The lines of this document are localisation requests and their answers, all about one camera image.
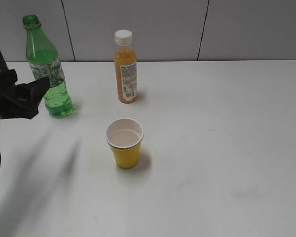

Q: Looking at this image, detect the orange juice bottle white cap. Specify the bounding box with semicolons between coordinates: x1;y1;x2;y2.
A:
114;30;138;104

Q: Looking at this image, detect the green sprite plastic bottle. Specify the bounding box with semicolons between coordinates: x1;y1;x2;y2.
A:
22;14;73;118

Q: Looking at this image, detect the yellow paper cup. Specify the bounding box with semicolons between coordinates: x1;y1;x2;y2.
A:
106;118;144;169

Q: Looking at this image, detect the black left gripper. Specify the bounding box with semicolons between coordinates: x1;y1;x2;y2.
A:
0;69;50;119

